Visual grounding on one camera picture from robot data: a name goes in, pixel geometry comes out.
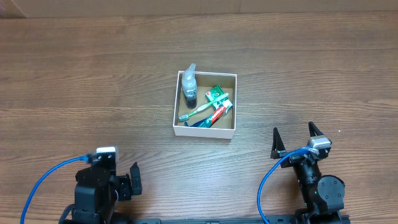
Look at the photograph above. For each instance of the blue disposable razor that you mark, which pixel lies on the blue disposable razor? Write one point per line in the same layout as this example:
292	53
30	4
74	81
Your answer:
194	124

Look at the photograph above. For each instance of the green soap packet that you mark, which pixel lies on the green soap packet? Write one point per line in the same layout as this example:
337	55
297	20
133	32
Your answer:
216	92

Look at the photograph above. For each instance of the bottle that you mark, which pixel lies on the bottle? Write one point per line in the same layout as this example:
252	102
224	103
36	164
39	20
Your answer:
189	86

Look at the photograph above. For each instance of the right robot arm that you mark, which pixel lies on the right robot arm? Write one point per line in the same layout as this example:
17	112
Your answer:
322	194

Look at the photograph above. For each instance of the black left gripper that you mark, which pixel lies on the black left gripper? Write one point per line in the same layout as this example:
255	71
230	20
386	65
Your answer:
125	185

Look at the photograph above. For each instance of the red Colgate toothpaste tube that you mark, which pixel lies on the red Colgate toothpaste tube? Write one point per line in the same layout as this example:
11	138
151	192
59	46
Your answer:
217	114

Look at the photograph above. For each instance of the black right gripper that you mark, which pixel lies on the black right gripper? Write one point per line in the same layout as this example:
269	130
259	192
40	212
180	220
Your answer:
295	158

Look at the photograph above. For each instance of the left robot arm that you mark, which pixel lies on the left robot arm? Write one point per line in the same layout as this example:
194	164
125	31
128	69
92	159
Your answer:
97	192

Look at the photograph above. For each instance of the white cardboard box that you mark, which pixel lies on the white cardboard box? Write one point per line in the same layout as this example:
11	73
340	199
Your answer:
225	127

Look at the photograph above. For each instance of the green toothbrush with cap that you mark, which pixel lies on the green toothbrush with cap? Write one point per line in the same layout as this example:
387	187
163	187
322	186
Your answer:
201	108

